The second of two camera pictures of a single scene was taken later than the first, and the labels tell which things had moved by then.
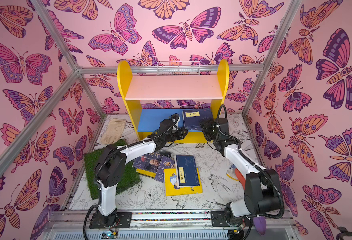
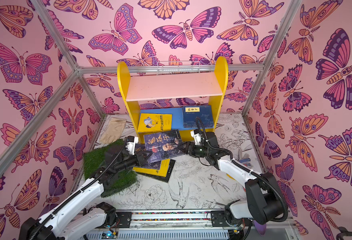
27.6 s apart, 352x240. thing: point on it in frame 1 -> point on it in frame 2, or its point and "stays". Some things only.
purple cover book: x=166 y=162 -> x=163 y=145
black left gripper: x=181 y=135 -> x=138 y=158
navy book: x=186 y=171 -> x=204 y=112
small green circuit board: x=109 y=234 stays
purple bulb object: x=260 y=223 stays
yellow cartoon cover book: x=171 y=188 -> x=154 y=122
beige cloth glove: x=113 y=131 stays
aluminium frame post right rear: x=293 y=7 stays
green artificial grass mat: x=131 y=177 stays
